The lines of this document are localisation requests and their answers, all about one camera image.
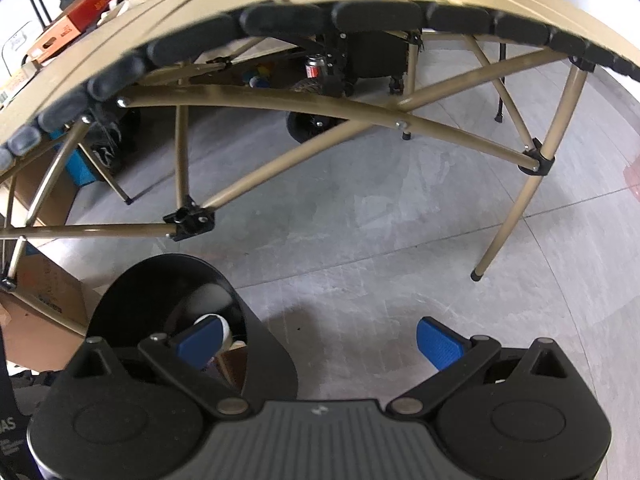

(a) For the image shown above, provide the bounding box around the black round trash bin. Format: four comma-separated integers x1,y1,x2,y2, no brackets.
87,254,298,408

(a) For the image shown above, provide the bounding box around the tan folding camping table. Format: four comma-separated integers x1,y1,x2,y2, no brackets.
1,0,639,292

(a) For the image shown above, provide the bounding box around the red scouring sponge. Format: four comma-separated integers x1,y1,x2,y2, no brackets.
214,341,247,391

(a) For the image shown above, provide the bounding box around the red cardboard box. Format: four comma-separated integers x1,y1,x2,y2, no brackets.
27,0,112,63

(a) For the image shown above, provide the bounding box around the blue bottle under table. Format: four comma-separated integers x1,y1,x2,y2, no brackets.
248,75,271,89

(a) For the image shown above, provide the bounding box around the red soda can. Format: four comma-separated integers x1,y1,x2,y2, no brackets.
305,55,326,79

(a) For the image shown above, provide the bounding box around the blue bag under table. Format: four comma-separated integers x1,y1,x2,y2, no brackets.
65,146,98,188

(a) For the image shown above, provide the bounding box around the brown cardboard box with bag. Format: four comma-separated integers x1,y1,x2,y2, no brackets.
1,245,89,372

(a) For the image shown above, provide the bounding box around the black wheeled cart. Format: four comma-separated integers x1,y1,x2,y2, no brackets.
285,29,424,143

